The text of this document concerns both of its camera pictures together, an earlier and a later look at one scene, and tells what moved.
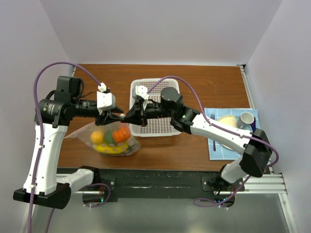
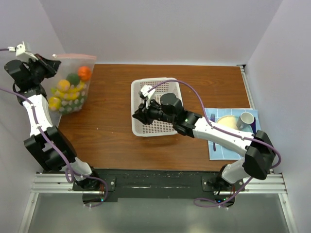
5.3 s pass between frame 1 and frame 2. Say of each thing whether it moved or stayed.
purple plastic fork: stayed
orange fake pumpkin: moved
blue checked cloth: stayed
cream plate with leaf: stayed
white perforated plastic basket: stayed
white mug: stayed
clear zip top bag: moved
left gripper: moved
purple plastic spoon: stayed
